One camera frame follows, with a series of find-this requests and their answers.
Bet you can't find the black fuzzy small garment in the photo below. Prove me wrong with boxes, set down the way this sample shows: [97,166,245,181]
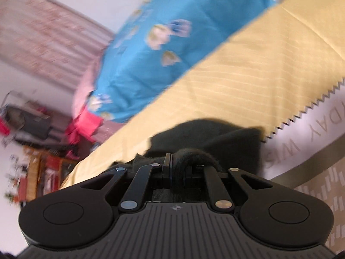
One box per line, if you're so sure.
[108,119,262,175]

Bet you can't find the dark clothes rack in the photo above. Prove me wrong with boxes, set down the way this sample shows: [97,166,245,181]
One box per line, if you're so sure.
[1,95,71,147]

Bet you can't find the wooden shelf unit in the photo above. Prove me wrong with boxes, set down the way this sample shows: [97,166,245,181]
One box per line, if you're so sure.
[5,147,77,205]

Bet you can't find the pink pillow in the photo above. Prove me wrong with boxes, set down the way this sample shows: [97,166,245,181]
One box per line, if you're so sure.
[71,56,102,119]

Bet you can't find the yellow bed cover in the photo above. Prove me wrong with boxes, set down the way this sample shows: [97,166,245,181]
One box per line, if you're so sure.
[63,0,344,188]

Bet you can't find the blue cartoon print quilt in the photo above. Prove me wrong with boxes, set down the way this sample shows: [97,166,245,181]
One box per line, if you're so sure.
[87,0,281,123]

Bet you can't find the pink striped curtain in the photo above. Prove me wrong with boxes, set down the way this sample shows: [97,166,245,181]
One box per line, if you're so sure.
[1,0,113,92]

